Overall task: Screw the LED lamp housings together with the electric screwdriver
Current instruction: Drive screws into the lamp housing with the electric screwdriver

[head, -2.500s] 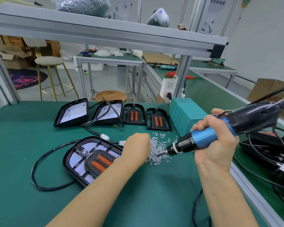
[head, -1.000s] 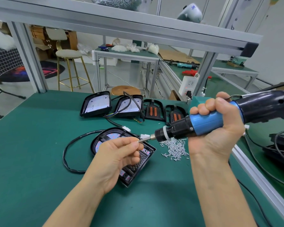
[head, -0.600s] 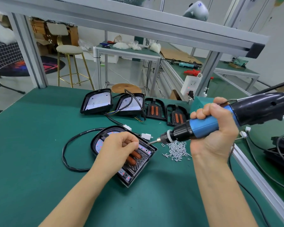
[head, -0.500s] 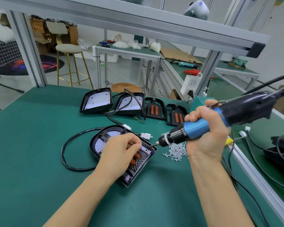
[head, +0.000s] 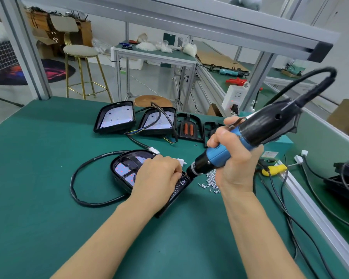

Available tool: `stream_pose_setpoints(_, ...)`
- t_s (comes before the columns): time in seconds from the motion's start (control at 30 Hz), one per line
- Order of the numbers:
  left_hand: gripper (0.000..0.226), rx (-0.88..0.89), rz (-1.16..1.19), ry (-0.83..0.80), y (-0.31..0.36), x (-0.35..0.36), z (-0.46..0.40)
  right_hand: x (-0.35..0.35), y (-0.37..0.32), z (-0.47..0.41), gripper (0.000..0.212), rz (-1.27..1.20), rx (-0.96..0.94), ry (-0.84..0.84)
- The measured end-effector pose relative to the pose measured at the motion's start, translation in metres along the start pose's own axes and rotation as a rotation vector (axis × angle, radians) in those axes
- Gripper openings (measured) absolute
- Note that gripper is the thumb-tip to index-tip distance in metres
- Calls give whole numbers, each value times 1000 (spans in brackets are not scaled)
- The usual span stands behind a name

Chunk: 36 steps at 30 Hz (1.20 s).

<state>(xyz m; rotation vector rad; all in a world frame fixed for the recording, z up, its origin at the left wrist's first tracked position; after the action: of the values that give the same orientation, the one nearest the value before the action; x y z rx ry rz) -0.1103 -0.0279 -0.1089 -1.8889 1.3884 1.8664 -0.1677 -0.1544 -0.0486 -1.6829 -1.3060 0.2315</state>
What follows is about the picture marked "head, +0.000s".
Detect blue black electric screwdriver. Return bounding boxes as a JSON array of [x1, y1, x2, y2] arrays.
[[186, 67, 338, 179]]

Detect teal power supply box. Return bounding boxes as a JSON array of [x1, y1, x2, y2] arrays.
[[262, 134, 294, 160]]

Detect colourful round rug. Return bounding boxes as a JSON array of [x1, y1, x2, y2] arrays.
[[0, 59, 76, 86]]

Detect brown cardboard box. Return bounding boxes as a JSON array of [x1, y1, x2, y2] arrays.
[[327, 98, 349, 137]]

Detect yellow plug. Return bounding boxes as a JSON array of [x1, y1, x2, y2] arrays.
[[262, 164, 288, 177]]

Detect person's right forearm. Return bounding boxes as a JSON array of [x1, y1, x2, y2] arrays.
[[221, 189, 306, 279]]

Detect white power strip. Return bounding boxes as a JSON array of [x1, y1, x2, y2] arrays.
[[222, 83, 251, 115]]

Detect heap of small silver screws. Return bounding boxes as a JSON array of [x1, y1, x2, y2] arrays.
[[198, 169, 223, 195]]

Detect black cover orange strips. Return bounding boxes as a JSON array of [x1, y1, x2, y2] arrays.
[[176, 113, 206, 143], [204, 120, 225, 148], [158, 173, 194, 217]]

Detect red tool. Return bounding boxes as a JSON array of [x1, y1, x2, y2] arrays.
[[226, 77, 264, 91]]

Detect brown wooden cabinet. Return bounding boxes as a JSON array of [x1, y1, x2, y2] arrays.
[[26, 11, 94, 50]]

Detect round brown wooden stool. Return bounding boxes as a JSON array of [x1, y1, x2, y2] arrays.
[[134, 95, 174, 108]]

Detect teal hand tool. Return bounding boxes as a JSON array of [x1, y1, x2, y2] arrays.
[[219, 68, 248, 77]]

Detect round beige stool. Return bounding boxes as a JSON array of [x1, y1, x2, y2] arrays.
[[63, 45, 114, 102]]

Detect person's left hand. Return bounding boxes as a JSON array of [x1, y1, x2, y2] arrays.
[[128, 154, 182, 215]]

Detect small green workbench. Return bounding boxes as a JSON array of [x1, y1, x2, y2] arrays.
[[111, 46, 199, 111]]

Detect person's left forearm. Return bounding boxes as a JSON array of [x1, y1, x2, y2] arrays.
[[51, 200, 152, 279]]

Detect white handheld device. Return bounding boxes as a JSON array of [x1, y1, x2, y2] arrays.
[[228, 0, 264, 12]]

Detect person's right hand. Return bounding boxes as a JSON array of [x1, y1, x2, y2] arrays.
[[206, 116, 265, 195]]

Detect white crumpled bag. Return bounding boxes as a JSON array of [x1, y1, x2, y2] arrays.
[[183, 43, 199, 57]]

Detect open brown cardboard carton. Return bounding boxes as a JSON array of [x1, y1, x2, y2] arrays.
[[32, 32, 62, 59]]

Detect green workbench white legs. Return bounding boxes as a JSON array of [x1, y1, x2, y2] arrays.
[[268, 65, 321, 93]]

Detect stack of unassembled lamp housings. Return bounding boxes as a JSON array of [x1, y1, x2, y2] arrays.
[[93, 100, 178, 140]]

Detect aluminium shelf frame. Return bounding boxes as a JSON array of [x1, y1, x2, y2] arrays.
[[0, 0, 341, 111]]

